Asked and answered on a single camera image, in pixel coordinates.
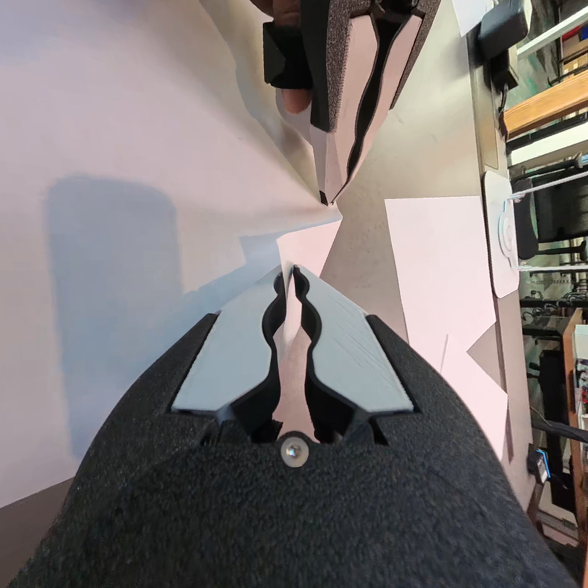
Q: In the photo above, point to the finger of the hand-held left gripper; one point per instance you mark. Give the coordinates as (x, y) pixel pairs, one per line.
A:
(404, 50)
(351, 92)

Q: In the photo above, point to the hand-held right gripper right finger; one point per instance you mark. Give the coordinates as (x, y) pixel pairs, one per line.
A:
(353, 363)

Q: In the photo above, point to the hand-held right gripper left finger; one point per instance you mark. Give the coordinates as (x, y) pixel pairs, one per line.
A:
(229, 363)

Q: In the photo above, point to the white paper sheet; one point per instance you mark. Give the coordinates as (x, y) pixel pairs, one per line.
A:
(436, 266)
(477, 404)
(466, 13)
(138, 138)

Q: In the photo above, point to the person's left hand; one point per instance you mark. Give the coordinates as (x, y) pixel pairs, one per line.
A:
(294, 101)

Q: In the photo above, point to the white stand with black board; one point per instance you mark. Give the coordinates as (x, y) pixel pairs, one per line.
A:
(494, 275)

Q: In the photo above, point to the black device with blue light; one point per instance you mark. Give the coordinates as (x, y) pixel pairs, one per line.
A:
(540, 464)

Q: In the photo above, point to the black office chair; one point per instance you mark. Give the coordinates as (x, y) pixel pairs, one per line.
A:
(556, 220)

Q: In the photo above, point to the wooden post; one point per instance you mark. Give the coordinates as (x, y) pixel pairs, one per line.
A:
(546, 105)

